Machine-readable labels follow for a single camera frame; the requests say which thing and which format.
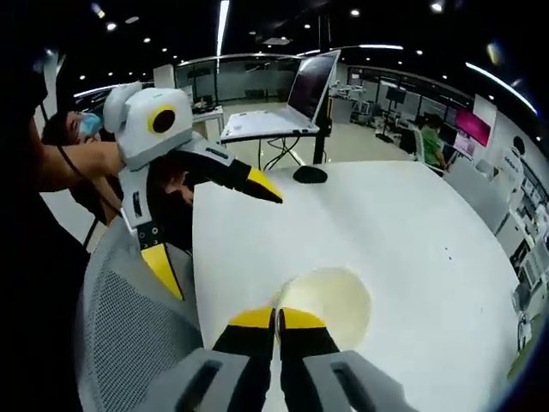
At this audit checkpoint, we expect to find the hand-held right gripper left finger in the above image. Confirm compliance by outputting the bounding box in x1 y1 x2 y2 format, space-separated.
149 306 276 412

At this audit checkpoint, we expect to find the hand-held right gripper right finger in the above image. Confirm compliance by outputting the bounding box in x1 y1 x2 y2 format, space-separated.
277 307 415 412

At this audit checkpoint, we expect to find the white paper cup green print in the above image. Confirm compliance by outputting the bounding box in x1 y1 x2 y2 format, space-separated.
274 266 372 355

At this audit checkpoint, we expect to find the black computer mouse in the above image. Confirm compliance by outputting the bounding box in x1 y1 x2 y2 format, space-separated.
293 165 329 185

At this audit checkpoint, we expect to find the black laptop stand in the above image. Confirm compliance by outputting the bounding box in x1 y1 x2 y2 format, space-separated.
256 15 334 171

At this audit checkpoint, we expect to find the white laptop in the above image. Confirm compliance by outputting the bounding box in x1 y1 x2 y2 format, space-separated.
220 49 342 145

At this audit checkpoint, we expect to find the grey mesh office chair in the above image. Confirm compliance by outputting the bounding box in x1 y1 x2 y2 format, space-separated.
76 216 203 412

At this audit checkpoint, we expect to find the straight ceiling light strip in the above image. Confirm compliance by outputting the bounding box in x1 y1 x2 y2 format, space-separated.
216 0 231 57

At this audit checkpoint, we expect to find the person's dark shirt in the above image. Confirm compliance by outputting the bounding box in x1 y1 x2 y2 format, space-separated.
0 42 94 412

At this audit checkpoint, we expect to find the white table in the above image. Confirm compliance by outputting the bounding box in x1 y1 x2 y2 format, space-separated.
190 161 522 412

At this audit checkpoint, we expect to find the dark monitor on rolling stand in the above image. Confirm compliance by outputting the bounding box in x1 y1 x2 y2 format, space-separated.
383 84 407 142

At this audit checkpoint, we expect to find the white office chair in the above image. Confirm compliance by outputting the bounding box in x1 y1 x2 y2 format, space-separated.
410 128 445 173

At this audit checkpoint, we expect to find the pink sign board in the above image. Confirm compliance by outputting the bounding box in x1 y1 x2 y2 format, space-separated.
454 132 477 158

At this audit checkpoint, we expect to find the white partition panel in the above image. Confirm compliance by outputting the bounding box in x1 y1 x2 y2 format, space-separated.
443 161 510 235

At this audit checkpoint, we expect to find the pink display screen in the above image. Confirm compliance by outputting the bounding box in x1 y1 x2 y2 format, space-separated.
455 106 492 148

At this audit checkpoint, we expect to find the curved ceiling light strip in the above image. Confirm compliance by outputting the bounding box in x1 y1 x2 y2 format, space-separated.
465 62 538 115

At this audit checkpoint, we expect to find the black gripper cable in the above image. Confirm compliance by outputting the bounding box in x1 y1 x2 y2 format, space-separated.
40 102 125 251

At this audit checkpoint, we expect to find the black laptop cable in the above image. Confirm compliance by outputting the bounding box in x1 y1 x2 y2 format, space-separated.
261 136 306 171

